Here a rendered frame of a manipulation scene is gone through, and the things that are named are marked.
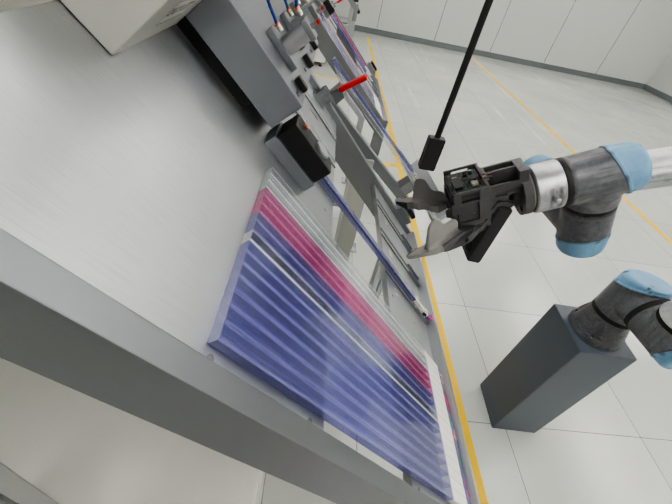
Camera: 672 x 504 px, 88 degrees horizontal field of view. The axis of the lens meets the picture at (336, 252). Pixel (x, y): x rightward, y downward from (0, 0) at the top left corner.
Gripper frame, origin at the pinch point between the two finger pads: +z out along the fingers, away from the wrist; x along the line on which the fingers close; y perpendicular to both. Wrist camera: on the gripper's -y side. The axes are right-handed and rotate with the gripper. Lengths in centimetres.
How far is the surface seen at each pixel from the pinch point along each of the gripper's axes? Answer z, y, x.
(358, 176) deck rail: 7.8, -4.5, -30.0
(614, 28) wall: -472, -253, -771
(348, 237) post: 21, -39, -51
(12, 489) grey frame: 35, 14, 39
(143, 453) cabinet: 49, -12, 27
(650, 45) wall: -547, -308, -771
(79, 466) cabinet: 56, -8, 29
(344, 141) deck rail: 8.5, 5.2, -30.0
